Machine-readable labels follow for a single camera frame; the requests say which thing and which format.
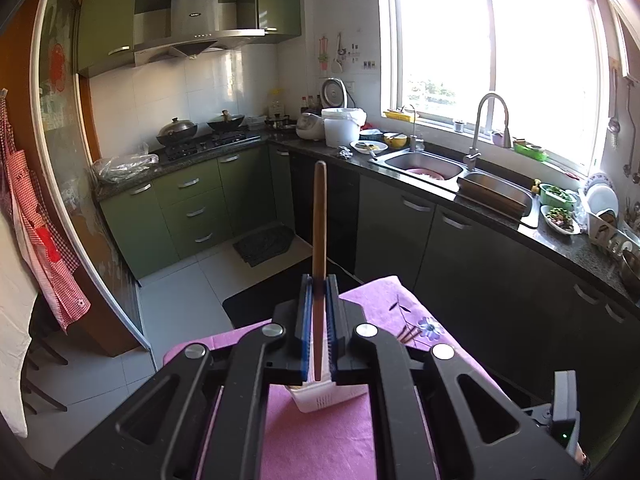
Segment black kitchen counter cabinets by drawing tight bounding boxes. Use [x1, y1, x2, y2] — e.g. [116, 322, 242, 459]
[273, 136, 639, 456]

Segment green lower kitchen cabinets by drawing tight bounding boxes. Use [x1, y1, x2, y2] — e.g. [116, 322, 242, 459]
[100, 144, 277, 280]

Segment steel kitchen sink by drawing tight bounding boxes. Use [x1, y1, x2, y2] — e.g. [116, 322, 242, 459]
[371, 148, 539, 229]

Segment kitchen window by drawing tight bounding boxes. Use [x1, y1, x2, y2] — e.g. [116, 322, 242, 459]
[378, 0, 610, 170]

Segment white plastic utensil holder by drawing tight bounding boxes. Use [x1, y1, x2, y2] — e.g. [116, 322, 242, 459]
[288, 380, 369, 413]

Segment dark floor mat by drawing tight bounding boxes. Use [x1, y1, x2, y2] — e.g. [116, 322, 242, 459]
[233, 226, 294, 268]

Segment purple floral tablecloth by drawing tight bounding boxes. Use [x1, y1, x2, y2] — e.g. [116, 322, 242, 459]
[162, 274, 507, 480]

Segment white plate on counter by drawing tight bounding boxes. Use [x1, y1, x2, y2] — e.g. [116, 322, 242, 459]
[350, 140, 388, 156]

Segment yellow bowl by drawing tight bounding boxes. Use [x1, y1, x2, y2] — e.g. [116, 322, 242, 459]
[383, 132, 408, 150]

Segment white plastic bucket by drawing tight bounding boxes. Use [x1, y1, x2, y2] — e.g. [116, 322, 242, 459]
[321, 107, 367, 148]

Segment white rice cooker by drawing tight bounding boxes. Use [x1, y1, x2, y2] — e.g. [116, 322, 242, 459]
[295, 112, 326, 141]

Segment gas stove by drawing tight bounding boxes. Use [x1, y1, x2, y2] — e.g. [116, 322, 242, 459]
[155, 130, 260, 164]

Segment steel curved faucet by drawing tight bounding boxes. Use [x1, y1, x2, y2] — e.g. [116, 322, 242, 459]
[462, 91, 513, 172]

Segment black open wok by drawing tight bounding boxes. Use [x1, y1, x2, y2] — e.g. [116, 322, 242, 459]
[207, 110, 245, 134]

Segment black lidded wok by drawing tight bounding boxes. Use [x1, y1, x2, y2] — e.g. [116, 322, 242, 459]
[156, 117, 198, 146]

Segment clear plastic bag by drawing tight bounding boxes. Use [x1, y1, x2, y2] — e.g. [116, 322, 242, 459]
[91, 143, 160, 184]

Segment green tray on windowsill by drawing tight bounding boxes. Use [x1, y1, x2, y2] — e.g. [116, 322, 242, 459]
[512, 139, 548, 162]

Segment red checkered apron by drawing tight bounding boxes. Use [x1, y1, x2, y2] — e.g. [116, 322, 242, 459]
[1, 89, 90, 330]

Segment wooden dining chair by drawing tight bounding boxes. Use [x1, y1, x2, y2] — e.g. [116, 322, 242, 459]
[20, 292, 68, 413]

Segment steel range hood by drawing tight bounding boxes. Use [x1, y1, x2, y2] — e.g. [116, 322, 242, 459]
[134, 0, 267, 66]

